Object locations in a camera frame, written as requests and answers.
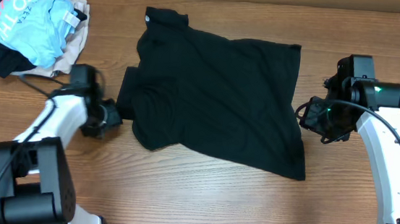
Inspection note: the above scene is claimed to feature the black t-shirt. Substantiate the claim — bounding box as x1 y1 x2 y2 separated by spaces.
116 7 305 181

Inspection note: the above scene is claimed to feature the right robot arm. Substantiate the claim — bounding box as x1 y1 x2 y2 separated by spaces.
295 54 400 224

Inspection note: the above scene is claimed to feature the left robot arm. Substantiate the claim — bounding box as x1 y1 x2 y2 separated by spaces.
0 64 122 224

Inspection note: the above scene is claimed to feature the beige folded garment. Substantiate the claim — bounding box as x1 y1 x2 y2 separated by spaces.
0 0 92 82

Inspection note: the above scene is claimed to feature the black folded garment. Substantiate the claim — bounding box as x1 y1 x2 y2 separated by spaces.
0 0 89 86

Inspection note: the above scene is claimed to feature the light blue printed t-shirt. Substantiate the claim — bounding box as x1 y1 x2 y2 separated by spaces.
0 0 80 68

